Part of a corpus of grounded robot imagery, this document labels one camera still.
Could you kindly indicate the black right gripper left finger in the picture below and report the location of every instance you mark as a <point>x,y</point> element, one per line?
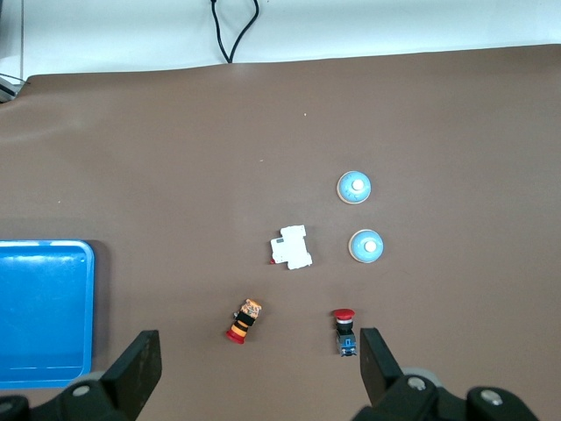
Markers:
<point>131,373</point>

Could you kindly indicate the orange emergency stop button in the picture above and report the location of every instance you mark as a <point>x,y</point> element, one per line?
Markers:
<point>243,324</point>

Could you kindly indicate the brown table mat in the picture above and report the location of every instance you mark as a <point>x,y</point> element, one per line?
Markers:
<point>175,175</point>

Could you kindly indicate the red push button blue body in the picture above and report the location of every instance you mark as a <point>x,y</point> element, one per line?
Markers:
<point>344,333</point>

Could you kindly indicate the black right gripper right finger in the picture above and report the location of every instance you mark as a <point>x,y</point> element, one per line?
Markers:
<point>381,381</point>

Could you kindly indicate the light blue round knob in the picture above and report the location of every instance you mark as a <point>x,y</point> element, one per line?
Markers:
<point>366,252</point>

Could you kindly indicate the white circuit breaker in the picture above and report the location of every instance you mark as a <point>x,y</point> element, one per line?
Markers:
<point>291,250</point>

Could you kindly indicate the blue plastic tray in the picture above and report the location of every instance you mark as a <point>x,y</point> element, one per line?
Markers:
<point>44,307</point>

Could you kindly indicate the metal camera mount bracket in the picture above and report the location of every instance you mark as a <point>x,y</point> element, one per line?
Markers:
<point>6,90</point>

